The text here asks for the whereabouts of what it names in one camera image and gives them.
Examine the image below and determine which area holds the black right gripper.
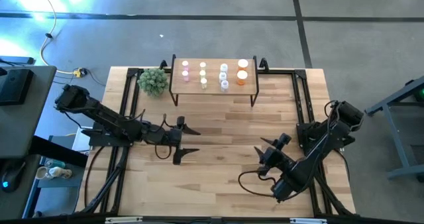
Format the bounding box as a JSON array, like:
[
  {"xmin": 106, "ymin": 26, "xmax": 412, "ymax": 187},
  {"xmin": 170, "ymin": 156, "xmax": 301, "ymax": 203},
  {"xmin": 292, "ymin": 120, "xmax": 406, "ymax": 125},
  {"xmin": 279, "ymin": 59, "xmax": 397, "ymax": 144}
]
[{"xmin": 254, "ymin": 133, "xmax": 294, "ymax": 177}]

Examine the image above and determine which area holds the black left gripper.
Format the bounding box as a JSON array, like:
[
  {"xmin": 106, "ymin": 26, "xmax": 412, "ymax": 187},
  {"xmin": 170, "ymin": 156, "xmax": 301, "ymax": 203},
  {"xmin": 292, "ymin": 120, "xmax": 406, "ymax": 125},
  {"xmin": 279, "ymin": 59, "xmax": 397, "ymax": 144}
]
[{"xmin": 155, "ymin": 116, "xmax": 201, "ymax": 166}]

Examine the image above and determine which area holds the taped orange pill bottle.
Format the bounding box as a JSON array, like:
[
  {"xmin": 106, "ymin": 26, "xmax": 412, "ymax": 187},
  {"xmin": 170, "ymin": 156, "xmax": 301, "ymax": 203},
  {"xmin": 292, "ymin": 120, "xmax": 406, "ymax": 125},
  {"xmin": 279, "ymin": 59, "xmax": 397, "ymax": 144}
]
[{"xmin": 236, "ymin": 70, "xmax": 249, "ymax": 86}]

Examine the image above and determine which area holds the potted green plant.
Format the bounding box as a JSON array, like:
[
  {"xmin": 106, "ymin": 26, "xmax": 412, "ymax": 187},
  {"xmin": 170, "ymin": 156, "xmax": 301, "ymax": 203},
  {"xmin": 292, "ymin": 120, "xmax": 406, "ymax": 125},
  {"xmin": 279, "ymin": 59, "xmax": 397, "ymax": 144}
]
[{"xmin": 136, "ymin": 67, "xmax": 170, "ymax": 97}]

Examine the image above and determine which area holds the white box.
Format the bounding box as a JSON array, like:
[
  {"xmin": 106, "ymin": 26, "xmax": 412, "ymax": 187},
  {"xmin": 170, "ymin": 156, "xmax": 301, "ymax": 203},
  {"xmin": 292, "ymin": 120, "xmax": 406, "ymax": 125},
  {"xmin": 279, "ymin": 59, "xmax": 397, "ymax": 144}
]
[{"xmin": 72, "ymin": 126, "xmax": 92, "ymax": 152}]

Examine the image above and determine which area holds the black diagonal bar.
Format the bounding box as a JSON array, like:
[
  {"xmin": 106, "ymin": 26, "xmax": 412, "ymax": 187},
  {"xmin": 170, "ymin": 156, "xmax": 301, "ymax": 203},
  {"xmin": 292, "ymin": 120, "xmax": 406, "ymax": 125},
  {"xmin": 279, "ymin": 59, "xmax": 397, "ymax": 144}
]
[{"xmin": 30, "ymin": 135, "xmax": 89, "ymax": 168}]

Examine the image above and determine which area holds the beige bottle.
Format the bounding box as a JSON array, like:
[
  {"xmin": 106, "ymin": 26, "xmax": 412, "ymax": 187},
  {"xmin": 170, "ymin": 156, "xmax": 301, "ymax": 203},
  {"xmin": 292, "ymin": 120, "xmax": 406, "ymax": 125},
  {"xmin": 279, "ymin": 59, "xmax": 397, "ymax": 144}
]
[{"xmin": 48, "ymin": 166, "xmax": 73, "ymax": 180}]

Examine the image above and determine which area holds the blue grey cart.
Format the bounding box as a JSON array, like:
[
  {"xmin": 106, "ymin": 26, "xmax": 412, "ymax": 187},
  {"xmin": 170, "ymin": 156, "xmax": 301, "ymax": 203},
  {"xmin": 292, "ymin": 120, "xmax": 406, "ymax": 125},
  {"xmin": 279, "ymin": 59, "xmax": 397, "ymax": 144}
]
[{"xmin": 23, "ymin": 134, "xmax": 89, "ymax": 220}]

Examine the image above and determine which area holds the white mug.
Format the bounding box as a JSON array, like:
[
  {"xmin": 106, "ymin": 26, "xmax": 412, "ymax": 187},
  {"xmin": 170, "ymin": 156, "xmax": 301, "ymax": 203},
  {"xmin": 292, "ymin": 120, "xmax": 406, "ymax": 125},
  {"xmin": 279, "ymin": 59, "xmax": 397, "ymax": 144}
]
[{"xmin": 35, "ymin": 166, "xmax": 49, "ymax": 180}]

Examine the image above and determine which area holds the dark grey desk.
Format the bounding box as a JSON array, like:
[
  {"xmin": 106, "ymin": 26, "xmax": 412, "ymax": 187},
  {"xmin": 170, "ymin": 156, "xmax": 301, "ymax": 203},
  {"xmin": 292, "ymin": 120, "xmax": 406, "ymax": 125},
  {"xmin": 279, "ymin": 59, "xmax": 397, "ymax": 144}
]
[{"xmin": 0, "ymin": 64, "xmax": 58, "ymax": 220}]

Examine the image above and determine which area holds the black computer mouse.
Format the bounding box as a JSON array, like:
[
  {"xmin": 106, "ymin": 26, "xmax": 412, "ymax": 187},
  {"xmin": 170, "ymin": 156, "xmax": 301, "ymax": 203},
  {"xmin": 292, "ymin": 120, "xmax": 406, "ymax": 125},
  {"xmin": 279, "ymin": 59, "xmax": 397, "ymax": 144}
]
[{"xmin": 1, "ymin": 162, "xmax": 27, "ymax": 194}]

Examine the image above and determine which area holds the black device box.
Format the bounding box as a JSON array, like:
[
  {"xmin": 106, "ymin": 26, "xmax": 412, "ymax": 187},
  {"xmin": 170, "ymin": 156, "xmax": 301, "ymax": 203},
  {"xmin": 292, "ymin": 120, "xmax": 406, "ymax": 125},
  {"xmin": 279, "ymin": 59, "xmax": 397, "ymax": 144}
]
[{"xmin": 0, "ymin": 68, "xmax": 34, "ymax": 106}]

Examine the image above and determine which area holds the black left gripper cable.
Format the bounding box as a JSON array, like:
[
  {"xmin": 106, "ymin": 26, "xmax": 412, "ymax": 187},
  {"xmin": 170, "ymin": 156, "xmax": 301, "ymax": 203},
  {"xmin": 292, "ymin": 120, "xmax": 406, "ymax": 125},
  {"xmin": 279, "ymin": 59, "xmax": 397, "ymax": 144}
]
[{"xmin": 134, "ymin": 108, "xmax": 176, "ymax": 161}]

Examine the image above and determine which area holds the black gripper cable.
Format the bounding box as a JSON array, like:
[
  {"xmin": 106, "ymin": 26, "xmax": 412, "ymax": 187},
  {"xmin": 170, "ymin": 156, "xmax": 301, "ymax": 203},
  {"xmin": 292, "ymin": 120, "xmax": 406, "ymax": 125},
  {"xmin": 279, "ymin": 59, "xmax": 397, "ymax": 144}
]
[
  {"xmin": 237, "ymin": 169, "xmax": 278, "ymax": 198},
  {"xmin": 134, "ymin": 108, "xmax": 176, "ymax": 161}
]

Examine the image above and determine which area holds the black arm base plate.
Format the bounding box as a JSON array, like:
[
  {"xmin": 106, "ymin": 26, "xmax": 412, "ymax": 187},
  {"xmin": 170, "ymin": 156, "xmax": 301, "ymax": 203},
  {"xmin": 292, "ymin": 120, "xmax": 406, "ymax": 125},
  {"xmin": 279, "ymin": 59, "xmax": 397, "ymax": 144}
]
[
  {"xmin": 81, "ymin": 127, "xmax": 134, "ymax": 148},
  {"xmin": 296, "ymin": 121, "xmax": 356, "ymax": 152}
]

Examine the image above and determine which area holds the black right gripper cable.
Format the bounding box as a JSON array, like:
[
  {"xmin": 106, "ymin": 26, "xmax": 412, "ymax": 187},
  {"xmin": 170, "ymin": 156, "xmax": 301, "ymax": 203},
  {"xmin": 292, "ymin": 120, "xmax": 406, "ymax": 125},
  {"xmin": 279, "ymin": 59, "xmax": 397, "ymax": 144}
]
[{"xmin": 237, "ymin": 169, "xmax": 278, "ymax": 198}]

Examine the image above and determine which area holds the wooden shelf black metal frame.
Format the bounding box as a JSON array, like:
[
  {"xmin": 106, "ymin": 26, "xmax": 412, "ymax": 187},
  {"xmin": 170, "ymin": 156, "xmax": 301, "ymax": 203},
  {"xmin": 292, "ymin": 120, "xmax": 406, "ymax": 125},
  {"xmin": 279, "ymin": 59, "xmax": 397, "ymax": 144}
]
[{"xmin": 168, "ymin": 54, "xmax": 260, "ymax": 108}]

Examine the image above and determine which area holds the grey metal table frame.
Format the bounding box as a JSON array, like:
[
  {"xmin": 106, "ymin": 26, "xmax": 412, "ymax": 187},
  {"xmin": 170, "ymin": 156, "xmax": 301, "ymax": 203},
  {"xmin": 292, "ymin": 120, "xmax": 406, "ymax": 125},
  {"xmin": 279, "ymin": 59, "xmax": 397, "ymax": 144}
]
[{"xmin": 364, "ymin": 75, "xmax": 424, "ymax": 184}]

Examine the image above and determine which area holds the yellow floor cable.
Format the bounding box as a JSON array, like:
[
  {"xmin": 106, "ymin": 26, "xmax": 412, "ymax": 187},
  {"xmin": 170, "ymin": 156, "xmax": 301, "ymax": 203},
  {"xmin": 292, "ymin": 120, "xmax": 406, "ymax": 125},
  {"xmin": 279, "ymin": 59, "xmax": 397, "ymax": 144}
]
[{"xmin": 36, "ymin": 0, "xmax": 83, "ymax": 78}]

